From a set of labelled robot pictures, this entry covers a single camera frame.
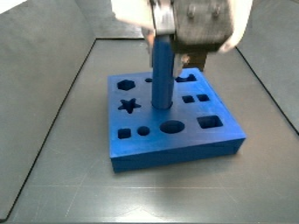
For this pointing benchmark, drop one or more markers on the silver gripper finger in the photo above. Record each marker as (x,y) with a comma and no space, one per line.
(150,40)
(180,61)

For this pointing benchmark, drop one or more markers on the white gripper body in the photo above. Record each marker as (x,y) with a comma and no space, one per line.
(202,25)

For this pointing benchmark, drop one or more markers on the blue round cylinder peg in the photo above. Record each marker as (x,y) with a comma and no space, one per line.
(163,73)

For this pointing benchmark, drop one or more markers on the blue foam shape board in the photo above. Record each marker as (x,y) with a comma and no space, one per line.
(150,137)

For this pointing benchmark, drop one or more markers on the black curved peg holder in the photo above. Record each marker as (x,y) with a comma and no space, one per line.
(196,60)

